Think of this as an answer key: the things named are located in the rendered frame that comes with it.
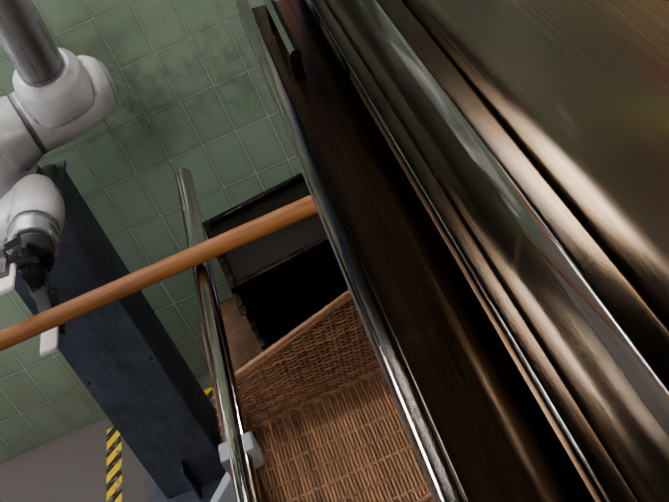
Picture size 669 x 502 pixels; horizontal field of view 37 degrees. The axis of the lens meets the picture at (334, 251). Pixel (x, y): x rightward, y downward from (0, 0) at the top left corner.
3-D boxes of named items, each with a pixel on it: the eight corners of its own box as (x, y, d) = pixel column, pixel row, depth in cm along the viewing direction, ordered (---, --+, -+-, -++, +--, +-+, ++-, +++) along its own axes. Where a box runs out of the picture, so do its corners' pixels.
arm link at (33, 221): (70, 240, 182) (69, 258, 178) (24, 260, 183) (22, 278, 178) (44, 202, 177) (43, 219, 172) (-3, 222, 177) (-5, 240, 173)
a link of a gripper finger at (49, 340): (41, 328, 167) (43, 331, 168) (39, 354, 162) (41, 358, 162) (57, 321, 167) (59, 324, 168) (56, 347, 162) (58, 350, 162)
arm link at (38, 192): (77, 238, 183) (15, 272, 184) (77, 195, 195) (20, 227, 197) (41, 195, 176) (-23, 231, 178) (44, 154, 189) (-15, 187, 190)
